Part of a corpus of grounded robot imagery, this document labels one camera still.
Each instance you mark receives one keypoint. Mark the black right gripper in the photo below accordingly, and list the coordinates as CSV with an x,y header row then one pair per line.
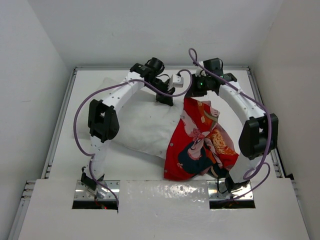
x,y
194,91

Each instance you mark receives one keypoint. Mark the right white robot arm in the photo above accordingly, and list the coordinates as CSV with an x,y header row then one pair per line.
x,y
259,133

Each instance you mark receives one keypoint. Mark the red patterned pillowcase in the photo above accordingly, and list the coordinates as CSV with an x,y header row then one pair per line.
x,y
199,145

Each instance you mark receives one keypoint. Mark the white pillow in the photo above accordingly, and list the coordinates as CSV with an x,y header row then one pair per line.
x,y
147,126

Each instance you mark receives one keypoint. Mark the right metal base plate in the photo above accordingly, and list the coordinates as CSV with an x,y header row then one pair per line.
x,y
217,191

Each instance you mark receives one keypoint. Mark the aluminium table frame rail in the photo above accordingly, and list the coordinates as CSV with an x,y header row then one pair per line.
x,y
274,154

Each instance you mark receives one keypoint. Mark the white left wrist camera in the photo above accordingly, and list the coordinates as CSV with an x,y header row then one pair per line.
x,y
175,81

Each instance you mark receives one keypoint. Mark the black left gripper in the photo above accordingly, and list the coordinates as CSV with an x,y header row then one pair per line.
x,y
164,100

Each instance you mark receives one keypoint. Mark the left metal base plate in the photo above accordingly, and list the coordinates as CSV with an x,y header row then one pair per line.
x,y
84,193

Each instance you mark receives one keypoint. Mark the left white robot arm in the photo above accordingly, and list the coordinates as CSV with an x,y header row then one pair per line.
x,y
103,121

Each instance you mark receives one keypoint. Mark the metal base plate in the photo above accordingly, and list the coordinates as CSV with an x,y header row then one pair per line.
x,y
217,191
84,193

